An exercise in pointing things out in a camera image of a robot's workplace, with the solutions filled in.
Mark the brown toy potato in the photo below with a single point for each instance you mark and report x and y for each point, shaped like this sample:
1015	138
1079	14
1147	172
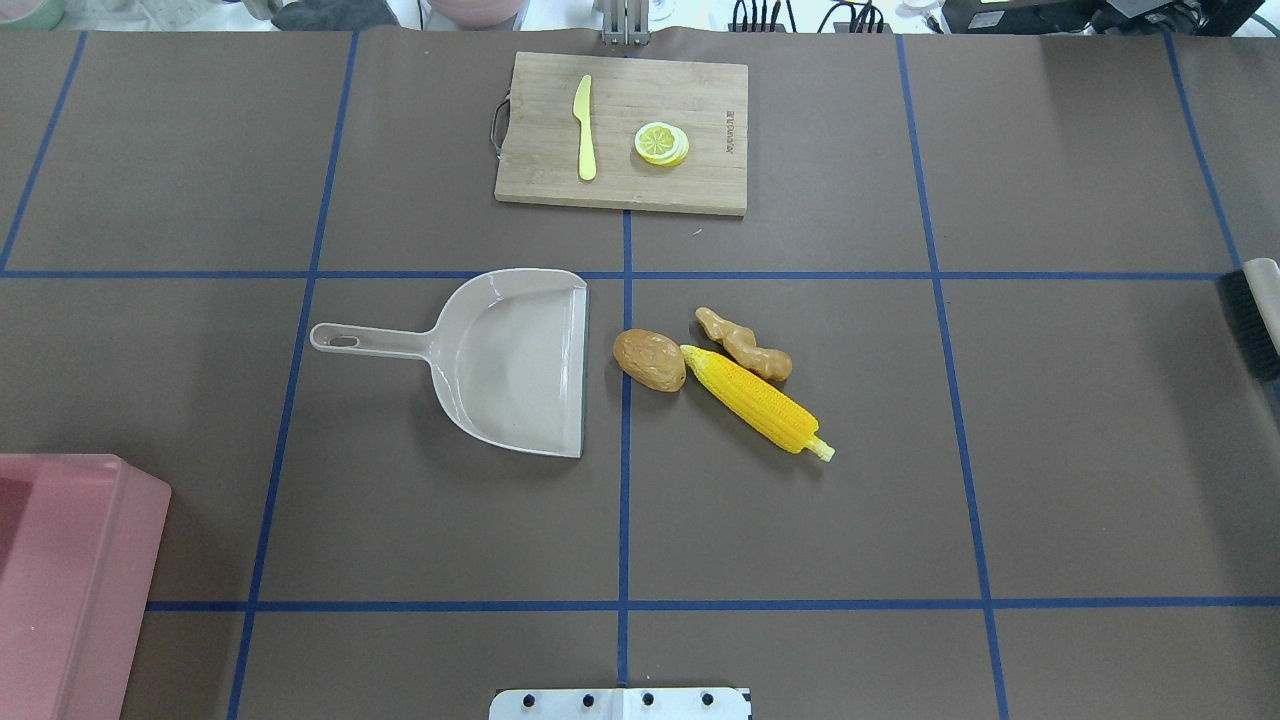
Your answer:
650	358

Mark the tan toy ginger root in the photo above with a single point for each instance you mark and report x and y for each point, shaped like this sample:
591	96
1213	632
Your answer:
771	364

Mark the beige plastic dustpan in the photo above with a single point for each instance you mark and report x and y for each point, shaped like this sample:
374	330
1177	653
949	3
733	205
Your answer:
507	357

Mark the yellow toy corn cob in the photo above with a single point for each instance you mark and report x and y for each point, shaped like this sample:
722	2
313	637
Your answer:
767	410

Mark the beige hand brush black bristles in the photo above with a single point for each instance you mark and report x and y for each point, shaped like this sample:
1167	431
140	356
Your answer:
1249	297

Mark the pink plastic bin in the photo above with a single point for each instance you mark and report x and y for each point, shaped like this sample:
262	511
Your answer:
80	538

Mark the yellow lemon slices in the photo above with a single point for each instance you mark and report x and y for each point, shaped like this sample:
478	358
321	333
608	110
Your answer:
661	144

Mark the wooden cutting board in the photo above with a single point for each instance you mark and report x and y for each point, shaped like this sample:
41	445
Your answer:
709	101

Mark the yellow plastic knife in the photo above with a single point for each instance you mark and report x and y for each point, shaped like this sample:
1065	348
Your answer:
582	111

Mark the pink bowl with clear pieces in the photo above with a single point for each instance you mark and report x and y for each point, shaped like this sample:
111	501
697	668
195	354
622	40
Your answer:
477	14

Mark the dark grey cloth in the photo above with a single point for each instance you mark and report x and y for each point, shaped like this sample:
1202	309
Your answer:
352	16

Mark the aluminium frame post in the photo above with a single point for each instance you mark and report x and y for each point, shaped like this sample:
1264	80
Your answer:
625	22

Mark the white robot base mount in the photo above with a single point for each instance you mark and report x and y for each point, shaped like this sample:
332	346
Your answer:
623	703

